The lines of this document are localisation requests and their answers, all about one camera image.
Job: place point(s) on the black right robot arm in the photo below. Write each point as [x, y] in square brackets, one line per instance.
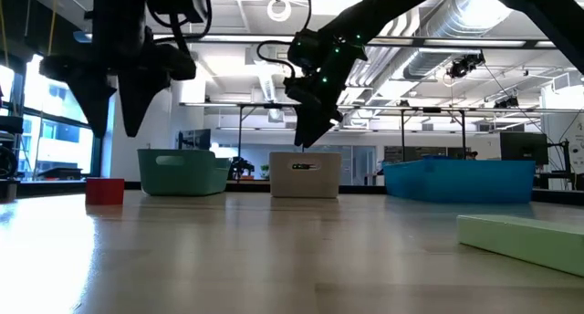
[388, 8]

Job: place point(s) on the black computer monitor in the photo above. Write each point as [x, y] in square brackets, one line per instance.
[196, 139]
[524, 148]

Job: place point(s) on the white plastic bin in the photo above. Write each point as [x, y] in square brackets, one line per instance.
[305, 179]

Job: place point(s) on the small distant robot arm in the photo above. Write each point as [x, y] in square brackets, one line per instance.
[242, 168]

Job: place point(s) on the long ceiling light rail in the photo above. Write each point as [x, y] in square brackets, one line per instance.
[456, 43]

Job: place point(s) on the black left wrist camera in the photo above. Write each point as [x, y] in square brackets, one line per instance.
[175, 3]

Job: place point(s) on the black ceiling camera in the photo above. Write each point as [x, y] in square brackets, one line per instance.
[506, 102]
[465, 65]

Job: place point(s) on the blue plastic bin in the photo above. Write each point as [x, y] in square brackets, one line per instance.
[456, 179]

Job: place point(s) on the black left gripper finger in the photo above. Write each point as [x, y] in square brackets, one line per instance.
[146, 86]
[91, 90]

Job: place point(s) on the red cube block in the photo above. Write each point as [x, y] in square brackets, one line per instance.
[105, 191]

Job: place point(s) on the black metal frame stand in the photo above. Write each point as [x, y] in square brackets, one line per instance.
[431, 109]
[264, 106]

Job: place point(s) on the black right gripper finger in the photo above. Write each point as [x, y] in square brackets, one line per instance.
[308, 127]
[326, 124]

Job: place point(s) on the green long block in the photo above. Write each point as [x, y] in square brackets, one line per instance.
[520, 243]

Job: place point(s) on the green plastic bin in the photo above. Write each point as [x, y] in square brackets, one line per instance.
[175, 172]

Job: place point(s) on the large glass window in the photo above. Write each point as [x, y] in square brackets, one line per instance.
[55, 149]

